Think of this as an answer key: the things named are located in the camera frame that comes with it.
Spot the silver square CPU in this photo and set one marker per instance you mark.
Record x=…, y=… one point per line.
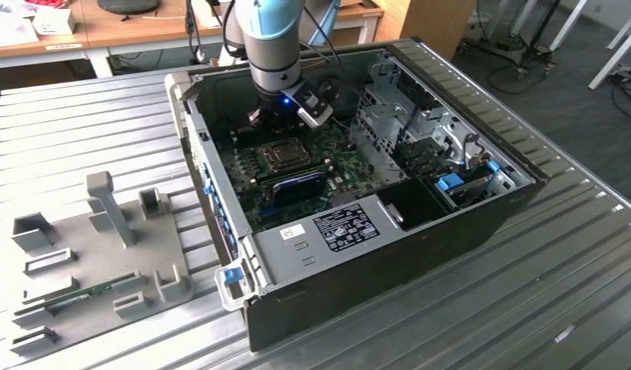
x=287, y=151

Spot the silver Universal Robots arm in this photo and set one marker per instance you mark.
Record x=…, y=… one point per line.
x=274, y=58

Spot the blue expansion slot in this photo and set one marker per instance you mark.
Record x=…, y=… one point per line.
x=271, y=211

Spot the green RAM stick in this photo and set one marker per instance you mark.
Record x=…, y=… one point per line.
x=78, y=297
x=294, y=174

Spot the green motherboard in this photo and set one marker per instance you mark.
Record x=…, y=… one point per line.
x=346, y=169

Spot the black graphics card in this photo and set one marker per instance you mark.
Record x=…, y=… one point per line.
x=299, y=189

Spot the metal drive cage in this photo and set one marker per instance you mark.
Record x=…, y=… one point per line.
x=382, y=115

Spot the small white square sticker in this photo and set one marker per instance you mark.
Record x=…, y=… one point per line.
x=292, y=232

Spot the black power supply label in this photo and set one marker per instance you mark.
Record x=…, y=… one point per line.
x=346, y=227

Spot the wooden desk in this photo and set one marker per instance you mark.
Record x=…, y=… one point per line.
x=140, y=27

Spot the wooden cabinet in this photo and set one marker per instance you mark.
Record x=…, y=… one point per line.
x=434, y=23

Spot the blue disk carrier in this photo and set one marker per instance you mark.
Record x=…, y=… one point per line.
x=451, y=182

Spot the grey power supply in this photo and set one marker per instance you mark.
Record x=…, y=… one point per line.
x=290, y=262

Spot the black round disc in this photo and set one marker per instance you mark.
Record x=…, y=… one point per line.
x=127, y=4

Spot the blue case latch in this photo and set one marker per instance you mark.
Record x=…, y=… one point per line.
x=231, y=274

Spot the blue drive latch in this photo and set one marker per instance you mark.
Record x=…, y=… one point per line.
x=493, y=166

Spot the white cardboard box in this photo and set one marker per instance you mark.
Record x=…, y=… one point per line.
x=55, y=21

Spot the black PC case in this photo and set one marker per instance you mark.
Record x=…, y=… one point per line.
x=371, y=293

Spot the grey parts rack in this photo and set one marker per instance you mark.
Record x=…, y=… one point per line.
x=83, y=250

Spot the black wheeled stand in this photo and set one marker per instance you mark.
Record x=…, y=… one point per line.
x=534, y=46

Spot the white paper sheets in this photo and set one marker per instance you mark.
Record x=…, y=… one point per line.
x=6, y=31

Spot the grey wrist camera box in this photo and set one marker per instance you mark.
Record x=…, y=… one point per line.
x=315, y=106

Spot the white desk frame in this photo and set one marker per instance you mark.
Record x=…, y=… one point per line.
x=618, y=38

